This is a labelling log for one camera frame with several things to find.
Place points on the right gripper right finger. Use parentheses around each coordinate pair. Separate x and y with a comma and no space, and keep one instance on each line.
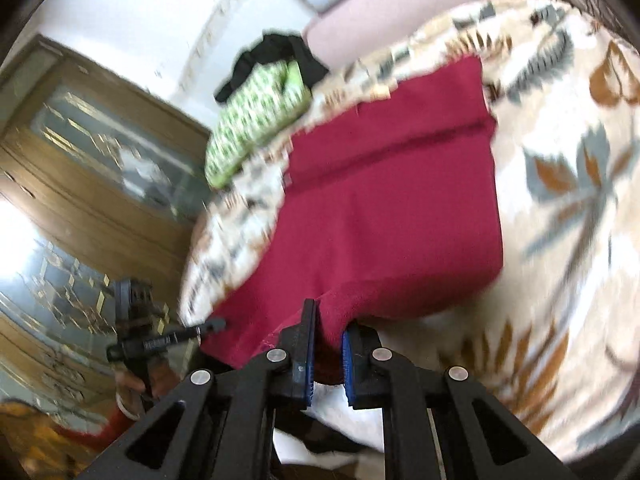
(439,425)

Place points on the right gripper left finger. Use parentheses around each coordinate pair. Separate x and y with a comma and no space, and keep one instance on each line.
(219,426)

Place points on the dark red fleece garment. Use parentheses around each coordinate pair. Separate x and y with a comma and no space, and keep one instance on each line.
(390,212)

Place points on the beige leaf-print blanket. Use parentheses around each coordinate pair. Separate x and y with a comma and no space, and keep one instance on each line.
(555,336)

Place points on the wooden glass-door cabinet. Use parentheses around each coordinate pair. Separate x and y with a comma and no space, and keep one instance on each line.
(99,182)

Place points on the green white patterned pillow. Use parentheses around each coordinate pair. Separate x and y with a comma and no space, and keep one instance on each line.
(273,97)

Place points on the black cloth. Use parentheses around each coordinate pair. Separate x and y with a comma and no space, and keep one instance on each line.
(273,48)

